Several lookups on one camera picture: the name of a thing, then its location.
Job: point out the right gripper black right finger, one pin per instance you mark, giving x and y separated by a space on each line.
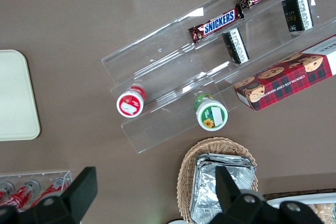
231 200

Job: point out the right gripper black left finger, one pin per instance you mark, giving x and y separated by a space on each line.
78 195

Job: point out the light oval wicker basket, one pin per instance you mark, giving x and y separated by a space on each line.
186 176

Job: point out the white rectangular snack tray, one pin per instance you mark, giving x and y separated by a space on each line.
302 201

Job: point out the beige plastic tray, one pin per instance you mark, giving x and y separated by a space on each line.
15 95

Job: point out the clear acrylic bottle rack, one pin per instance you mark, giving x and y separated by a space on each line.
65 175

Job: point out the red cola bottle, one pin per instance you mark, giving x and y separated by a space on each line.
22 193
52 190
5 190

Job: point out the stacked aluminium foil containers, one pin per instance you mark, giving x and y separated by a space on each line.
204 182

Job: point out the green lid cup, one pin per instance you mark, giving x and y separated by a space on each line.
212 115

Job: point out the clear rice cracker bag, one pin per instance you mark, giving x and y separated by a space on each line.
326 212

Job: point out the red lid cup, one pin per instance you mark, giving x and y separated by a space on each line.
130 103

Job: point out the red tartan cookie box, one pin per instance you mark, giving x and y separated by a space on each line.
283 82

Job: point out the small black white box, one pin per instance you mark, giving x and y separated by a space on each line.
298 12
236 47

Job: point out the clear acrylic stepped shelf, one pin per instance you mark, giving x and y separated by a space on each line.
157 58

